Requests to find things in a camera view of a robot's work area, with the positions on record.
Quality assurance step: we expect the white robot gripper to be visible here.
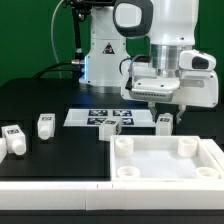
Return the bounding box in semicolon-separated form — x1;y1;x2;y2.
121;63;218;124

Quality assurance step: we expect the black camera stand pole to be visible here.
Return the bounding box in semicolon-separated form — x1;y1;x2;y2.
63;0;116;80

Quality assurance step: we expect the white front barrier wall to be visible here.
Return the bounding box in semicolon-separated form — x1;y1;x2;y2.
0;180;224;210

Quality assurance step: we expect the white left barrier piece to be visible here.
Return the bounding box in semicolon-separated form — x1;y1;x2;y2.
0;138;7;164

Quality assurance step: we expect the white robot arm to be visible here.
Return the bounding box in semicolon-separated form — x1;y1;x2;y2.
80;0;218;113

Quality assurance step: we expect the white marker sheet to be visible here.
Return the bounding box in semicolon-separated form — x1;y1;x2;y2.
64;109;155;127

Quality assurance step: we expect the black cable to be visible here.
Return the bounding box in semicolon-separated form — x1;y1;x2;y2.
32;61;83;80

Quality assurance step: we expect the white thin cable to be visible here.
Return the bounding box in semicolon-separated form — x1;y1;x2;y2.
50;0;65;79

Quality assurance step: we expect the white square tabletop tray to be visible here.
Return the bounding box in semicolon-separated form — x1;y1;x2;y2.
110;135;221;182

